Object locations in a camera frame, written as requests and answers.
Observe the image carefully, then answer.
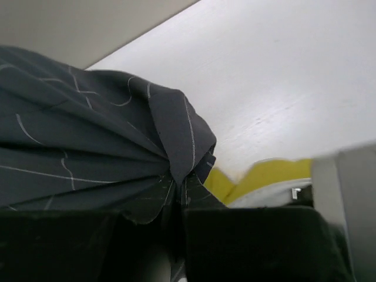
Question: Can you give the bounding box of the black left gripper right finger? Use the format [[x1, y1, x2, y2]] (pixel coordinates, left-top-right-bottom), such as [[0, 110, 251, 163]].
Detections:
[[180, 173, 358, 282]]

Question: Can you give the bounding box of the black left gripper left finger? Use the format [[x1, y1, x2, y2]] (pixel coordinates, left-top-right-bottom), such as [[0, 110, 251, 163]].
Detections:
[[0, 173, 180, 282]]

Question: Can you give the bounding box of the white pillow with yellow piping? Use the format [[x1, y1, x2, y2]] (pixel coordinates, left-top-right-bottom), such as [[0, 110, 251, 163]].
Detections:
[[204, 159, 313, 206]]

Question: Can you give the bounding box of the dark grey checked pillowcase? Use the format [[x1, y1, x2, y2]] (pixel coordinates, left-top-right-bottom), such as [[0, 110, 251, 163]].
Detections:
[[0, 44, 217, 212]]

